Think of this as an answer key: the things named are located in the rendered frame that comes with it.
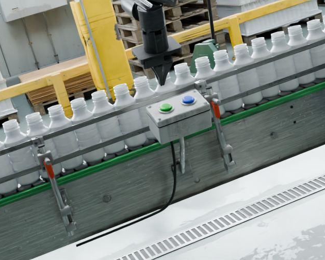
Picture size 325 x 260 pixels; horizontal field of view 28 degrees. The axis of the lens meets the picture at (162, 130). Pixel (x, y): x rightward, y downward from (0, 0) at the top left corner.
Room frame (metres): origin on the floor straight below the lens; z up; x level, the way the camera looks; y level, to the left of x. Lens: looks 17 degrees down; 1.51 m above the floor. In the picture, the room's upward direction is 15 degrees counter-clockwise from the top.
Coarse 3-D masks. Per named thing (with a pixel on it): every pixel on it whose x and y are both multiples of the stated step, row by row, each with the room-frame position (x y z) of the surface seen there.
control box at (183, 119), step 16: (176, 96) 1.56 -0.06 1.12; (160, 112) 1.50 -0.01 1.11; (176, 112) 1.49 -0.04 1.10; (192, 112) 1.50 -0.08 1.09; (208, 112) 1.51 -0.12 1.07; (160, 128) 1.48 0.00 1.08; (176, 128) 1.49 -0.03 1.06; (192, 128) 1.51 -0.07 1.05; (176, 176) 1.62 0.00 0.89; (192, 176) 1.63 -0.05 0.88; (128, 224) 1.57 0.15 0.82
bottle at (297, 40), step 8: (288, 32) 1.80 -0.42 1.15; (296, 32) 1.79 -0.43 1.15; (296, 40) 1.79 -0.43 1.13; (304, 40) 1.79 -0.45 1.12; (296, 56) 1.78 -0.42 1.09; (304, 56) 1.78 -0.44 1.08; (296, 64) 1.78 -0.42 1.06; (304, 64) 1.78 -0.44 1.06; (312, 64) 1.79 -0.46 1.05; (304, 80) 1.78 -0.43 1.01; (312, 80) 1.78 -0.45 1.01
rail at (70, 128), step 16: (304, 48) 1.76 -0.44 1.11; (256, 64) 1.73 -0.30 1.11; (208, 80) 1.69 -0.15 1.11; (288, 80) 1.75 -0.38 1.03; (160, 96) 1.65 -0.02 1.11; (240, 96) 1.71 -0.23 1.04; (112, 112) 1.62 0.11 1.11; (64, 128) 1.58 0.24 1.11; (144, 128) 1.63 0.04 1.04; (96, 144) 1.60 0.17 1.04; (64, 160) 1.58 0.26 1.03; (16, 176) 1.54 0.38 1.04
